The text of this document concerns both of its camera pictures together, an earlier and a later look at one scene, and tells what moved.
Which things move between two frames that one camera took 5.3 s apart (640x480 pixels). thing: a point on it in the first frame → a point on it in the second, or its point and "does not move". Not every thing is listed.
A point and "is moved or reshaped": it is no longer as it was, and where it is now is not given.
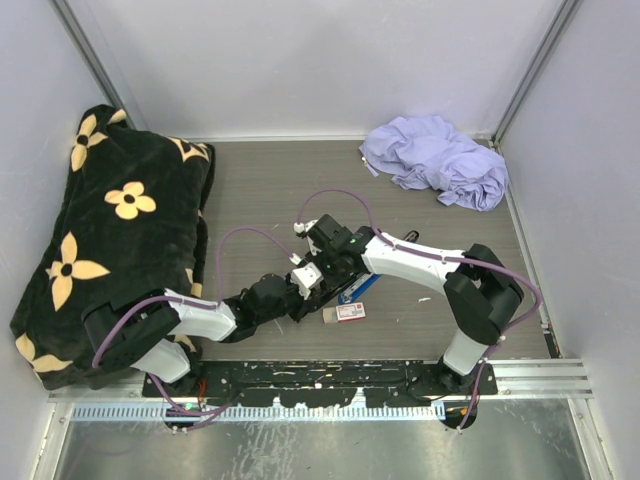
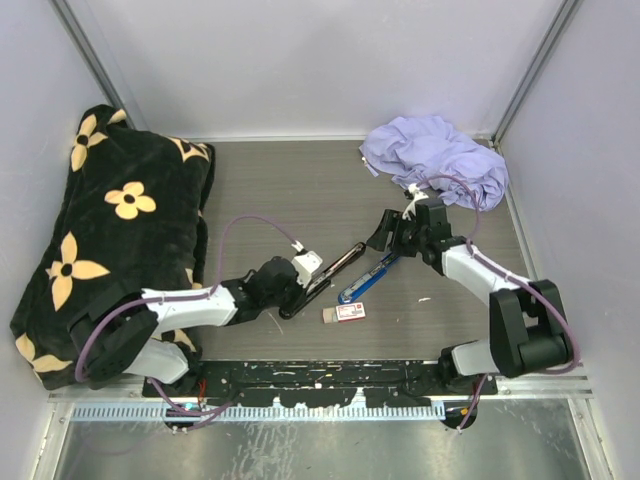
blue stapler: [350, 295] does not move
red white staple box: [343, 312] does not move
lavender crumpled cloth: [424, 152] does not move
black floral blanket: [130, 217] does not move
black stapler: [333, 292] is moved or reshaped
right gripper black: [315, 257] → [391, 221]
